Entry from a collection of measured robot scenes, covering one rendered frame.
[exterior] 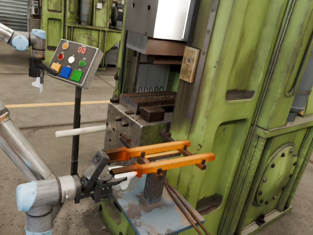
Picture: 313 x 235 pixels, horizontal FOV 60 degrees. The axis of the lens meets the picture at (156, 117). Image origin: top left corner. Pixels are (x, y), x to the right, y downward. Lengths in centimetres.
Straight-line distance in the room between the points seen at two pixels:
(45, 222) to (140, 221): 41
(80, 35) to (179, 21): 494
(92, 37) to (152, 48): 496
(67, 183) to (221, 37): 91
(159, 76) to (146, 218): 110
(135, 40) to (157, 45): 13
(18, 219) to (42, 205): 140
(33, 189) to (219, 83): 93
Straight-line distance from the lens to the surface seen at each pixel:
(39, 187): 85
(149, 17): 151
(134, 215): 118
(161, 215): 121
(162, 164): 100
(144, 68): 188
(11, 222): 224
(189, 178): 157
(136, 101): 160
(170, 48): 163
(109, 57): 701
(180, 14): 156
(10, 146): 95
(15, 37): 160
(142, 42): 155
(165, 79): 202
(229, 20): 132
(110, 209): 207
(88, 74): 191
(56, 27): 641
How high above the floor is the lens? 150
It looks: 21 degrees down
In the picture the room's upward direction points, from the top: 10 degrees clockwise
